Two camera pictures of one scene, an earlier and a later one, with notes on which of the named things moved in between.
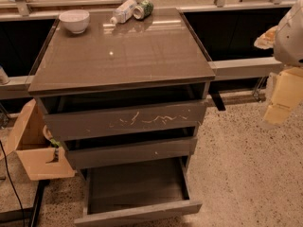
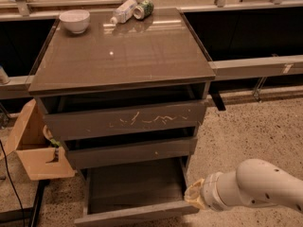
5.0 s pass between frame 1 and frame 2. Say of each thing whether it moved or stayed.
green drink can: stayed
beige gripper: moved
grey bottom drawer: stayed
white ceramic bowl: stayed
